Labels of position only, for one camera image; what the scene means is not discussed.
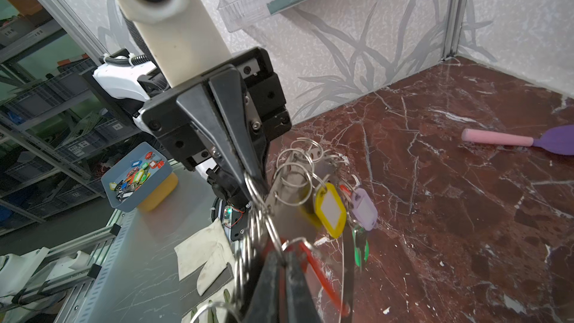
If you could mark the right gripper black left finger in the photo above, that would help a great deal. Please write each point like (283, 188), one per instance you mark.
(265, 300)

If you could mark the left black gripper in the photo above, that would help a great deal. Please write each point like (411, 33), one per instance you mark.
(230, 113)

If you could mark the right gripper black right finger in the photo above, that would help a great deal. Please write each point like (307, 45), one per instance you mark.
(299, 303)

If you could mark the red key tag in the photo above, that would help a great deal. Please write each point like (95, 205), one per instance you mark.
(343, 308)

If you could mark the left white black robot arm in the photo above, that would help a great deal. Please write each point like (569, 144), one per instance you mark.
(131, 86)

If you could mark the white green work glove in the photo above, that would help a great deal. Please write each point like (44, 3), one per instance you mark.
(205, 269)

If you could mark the green key tag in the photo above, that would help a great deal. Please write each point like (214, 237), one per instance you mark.
(361, 247)

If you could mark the yellow key tag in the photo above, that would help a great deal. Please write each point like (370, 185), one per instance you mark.
(330, 210)

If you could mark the lilac key tag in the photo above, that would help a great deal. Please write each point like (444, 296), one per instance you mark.
(364, 209)

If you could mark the purple pink toy spatula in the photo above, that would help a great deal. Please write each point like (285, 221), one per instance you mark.
(557, 140)

